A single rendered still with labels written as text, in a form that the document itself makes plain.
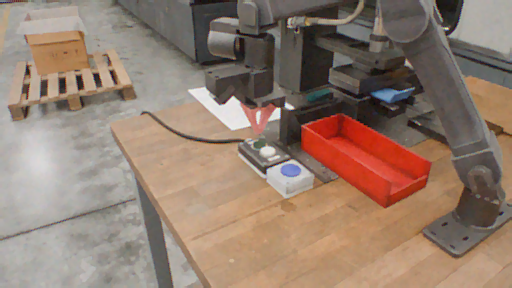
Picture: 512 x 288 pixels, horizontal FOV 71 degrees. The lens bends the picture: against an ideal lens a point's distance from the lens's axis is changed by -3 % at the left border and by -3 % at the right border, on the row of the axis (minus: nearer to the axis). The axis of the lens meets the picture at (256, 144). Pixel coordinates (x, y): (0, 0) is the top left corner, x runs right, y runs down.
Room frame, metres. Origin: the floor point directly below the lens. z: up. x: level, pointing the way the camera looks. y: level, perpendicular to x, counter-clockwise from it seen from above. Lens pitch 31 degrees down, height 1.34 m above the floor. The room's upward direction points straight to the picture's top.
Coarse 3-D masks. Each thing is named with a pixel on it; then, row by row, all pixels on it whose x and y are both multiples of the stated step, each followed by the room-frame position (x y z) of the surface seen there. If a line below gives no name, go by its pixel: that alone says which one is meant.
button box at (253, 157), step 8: (144, 112) 0.93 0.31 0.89; (160, 120) 0.85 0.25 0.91; (168, 128) 0.81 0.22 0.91; (184, 136) 0.77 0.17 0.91; (192, 136) 0.77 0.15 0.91; (240, 144) 0.69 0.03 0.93; (248, 144) 0.70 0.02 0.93; (272, 144) 0.70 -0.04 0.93; (240, 152) 0.69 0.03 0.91; (248, 152) 0.66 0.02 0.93; (256, 152) 0.66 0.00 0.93; (280, 152) 0.66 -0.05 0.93; (248, 160) 0.66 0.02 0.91; (256, 160) 0.64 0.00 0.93; (264, 160) 0.63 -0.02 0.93; (272, 160) 0.63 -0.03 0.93; (280, 160) 0.63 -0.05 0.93; (288, 160) 0.64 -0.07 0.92; (256, 168) 0.64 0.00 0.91; (264, 168) 0.61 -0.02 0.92; (264, 176) 0.61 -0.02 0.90
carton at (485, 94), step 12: (468, 84) 1.01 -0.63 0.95; (480, 84) 0.99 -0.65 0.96; (492, 84) 0.96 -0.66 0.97; (480, 96) 0.87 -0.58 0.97; (492, 96) 0.95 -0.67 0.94; (504, 96) 0.92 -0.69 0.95; (480, 108) 0.87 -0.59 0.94; (492, 108) 0.84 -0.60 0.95; (504, 108) 0.82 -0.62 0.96; (492, 120) 0.83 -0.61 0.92; (504, 120) 0.81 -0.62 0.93; (504, 132) 0.80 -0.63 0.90
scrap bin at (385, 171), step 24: (336, 120) 0.78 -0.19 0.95; (312, 144) 0.69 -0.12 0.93; (336, 144) 0.74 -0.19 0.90; (360, 144) 0.73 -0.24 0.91; (384, 144) 0.67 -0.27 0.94; (336, 168) 0.63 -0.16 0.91; (360, 168) 0.58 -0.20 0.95; (384, 168) 0.64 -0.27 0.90; (408, 168) 0.61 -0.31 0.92; (384, 192) 0.52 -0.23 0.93; (408, 192) 0.55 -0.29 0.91
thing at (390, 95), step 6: (372, 90) 0.86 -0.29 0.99; (378, 90) 0.86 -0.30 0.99; (384, 90) 0.86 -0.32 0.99; (390, 90) 0.86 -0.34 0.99; (402, 90) 0.80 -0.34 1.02; (408, 90) 0.80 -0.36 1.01; (378, 96) 0.82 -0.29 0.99; (384, 96) 0.82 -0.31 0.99; (390, 96) 0.82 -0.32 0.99; (396, 96) 0.79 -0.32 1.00; (402, 96) 0.81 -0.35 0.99; (408, 96) 0.83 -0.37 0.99; (390, 102) 0.79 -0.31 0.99
